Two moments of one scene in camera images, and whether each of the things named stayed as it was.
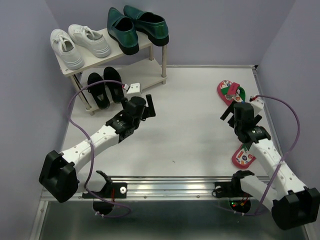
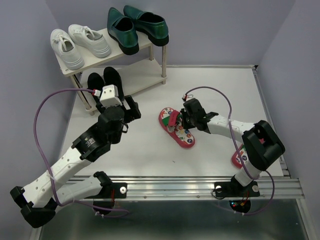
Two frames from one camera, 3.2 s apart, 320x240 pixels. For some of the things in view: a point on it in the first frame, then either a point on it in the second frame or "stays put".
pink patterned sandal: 231,92 -> 172,121
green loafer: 152,24 stays put
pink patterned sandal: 243,158 stays put
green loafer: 121,29 stays put
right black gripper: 229,109 -> 185,125
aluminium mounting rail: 148,187 stays put
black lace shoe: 115,91 stays put
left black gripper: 150,110 -> 134,112
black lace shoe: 99,93 stays put
